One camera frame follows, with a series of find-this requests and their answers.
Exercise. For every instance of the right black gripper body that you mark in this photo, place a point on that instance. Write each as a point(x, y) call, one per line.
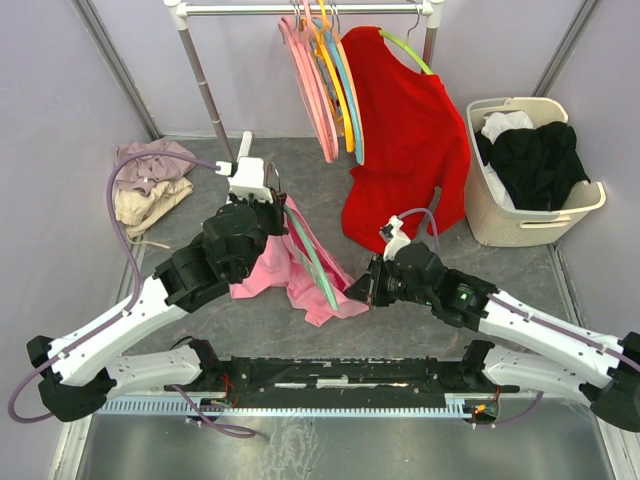
point(392, 288)

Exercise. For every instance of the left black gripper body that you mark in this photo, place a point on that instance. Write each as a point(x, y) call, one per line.
point(269, 222)

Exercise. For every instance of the pink t shirt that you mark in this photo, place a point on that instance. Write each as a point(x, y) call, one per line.
point(279, 266)

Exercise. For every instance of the teal wavy hanger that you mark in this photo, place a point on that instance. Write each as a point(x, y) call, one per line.
point(307, 253)

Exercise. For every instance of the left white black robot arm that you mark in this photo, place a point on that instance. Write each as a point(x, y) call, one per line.
point(85, 369)

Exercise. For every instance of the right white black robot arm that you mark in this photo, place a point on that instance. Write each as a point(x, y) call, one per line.
point(598, 370)

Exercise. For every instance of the red t shirt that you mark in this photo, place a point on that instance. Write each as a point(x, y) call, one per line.
point(416, 152)

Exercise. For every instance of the light blue hanger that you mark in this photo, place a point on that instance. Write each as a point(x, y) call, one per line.
point(352, 100)

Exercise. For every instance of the pink hanger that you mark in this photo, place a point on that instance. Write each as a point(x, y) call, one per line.
point(322, 95)
point(310, 100)

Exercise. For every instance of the yellow hanger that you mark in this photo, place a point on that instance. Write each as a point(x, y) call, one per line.
point(329, 63)

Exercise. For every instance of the lime green hanger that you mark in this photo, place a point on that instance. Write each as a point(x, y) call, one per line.
point(403, 44)

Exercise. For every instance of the cream laundry basket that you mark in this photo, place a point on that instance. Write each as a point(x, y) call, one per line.
point(498, 226)

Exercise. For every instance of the beige crumpled garment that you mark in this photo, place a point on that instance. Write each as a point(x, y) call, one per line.
point(138, 212)

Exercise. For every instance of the mauve crumpled garment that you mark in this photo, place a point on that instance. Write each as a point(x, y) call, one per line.
point(142, 174)

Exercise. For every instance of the black garment in basket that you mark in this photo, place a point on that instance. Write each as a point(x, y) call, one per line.
point(538, 167)

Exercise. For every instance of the white garment in basket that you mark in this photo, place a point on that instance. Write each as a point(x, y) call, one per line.
point(495, 124)

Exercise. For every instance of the white metal clothes rack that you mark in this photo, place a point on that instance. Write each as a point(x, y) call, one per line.
point(180, 12)

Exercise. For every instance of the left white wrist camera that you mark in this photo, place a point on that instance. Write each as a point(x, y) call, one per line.
point(246, 179)

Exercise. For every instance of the light blue cable duct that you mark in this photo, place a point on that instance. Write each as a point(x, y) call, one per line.
point(174, 405)

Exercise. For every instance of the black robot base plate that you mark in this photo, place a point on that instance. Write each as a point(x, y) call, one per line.
point(404, 382)

